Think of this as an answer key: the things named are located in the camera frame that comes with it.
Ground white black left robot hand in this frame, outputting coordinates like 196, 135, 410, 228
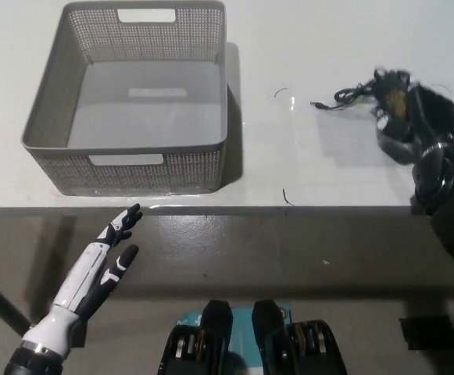
50, 202, 145, 320

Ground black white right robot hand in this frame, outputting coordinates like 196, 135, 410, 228
373, 69, 454, 164

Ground black table foot plate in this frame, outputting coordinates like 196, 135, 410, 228
398, 314, 454, 352
70, 319, 88, 348

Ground black power adapter with cord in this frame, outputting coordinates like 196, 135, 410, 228
310, 68, 454, 148

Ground grey perforated plastic basket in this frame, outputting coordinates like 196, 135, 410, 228
20, 0, 228, 196

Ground black table leg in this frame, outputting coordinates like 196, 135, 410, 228
0, 267, 32, 335

